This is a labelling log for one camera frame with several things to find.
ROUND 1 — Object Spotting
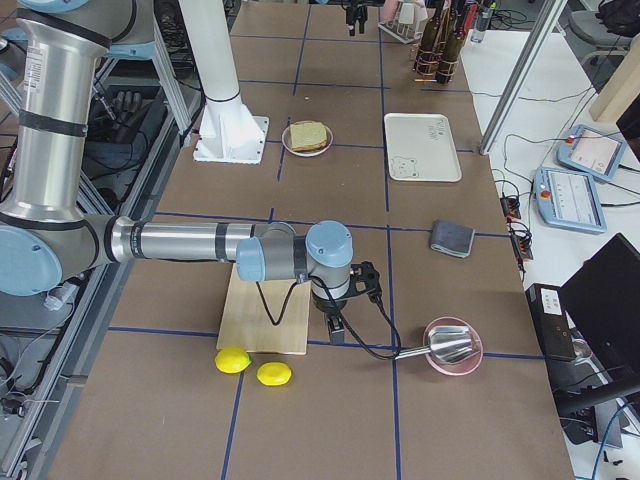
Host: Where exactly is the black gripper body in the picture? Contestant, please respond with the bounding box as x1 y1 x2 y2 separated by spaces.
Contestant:
344 0 368 25
311 291 348 316

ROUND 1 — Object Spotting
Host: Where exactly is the bread slice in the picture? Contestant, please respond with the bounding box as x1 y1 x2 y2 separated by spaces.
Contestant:
289 121 329 152

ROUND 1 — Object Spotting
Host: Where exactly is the grey round plate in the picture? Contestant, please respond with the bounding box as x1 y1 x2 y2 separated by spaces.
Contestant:
281 120 333 157

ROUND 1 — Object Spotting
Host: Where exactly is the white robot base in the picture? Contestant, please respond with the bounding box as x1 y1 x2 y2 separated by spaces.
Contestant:
180 0 269 165

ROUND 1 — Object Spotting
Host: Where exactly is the cream bear serving tray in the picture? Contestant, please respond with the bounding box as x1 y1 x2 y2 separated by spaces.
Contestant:
384 113 462 183

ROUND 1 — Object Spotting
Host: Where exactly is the wooden cutting board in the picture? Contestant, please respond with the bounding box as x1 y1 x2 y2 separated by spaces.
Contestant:
217 269 311 355

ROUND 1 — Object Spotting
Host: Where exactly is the yellow lemon half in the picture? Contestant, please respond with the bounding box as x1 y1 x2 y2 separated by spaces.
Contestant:
256 362 293 387

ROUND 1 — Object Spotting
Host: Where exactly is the dark green wine bottle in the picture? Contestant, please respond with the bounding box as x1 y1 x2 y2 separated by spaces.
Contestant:
435 0 465 84

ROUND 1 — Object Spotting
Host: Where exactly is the whole yellow lemon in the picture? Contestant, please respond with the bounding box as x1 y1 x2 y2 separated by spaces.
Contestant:
214 347 252 374

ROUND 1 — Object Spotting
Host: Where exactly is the metal spoon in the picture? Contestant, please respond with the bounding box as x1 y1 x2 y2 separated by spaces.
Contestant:
396 325 479 365

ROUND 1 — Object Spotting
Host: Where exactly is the pink bowl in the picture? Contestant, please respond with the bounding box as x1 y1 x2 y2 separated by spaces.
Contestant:
423 317 484 376

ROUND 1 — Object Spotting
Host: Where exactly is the folded grey cloth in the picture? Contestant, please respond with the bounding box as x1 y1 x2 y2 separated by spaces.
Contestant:
430 219 476 258

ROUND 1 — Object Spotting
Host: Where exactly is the near blue teach pendant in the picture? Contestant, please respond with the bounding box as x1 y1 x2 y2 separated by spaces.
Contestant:
533 167 607 234

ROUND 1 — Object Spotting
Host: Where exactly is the blue teach pendant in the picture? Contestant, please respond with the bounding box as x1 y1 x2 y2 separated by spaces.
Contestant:
533 167 607 234
557 124 627 182

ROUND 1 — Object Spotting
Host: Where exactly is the black monitor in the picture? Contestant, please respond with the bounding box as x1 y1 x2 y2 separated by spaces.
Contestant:
556 233 639 415

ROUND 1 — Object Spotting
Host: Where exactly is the far blue teach pendant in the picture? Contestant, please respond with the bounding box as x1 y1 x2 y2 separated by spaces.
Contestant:
557 124 627 182

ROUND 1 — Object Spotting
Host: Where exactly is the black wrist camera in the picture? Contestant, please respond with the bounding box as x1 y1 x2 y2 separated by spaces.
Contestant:
348 261 382 302

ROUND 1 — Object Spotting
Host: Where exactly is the white wire rack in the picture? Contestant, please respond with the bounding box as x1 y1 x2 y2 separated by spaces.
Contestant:
378 0 428 44

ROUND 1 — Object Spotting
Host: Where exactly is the copper wire bottle rack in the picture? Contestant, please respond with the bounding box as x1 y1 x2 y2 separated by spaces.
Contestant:
413 44 462 84

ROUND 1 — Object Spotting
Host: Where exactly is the aluminium frame post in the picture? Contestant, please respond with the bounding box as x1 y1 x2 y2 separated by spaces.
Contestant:
479 0 568 155

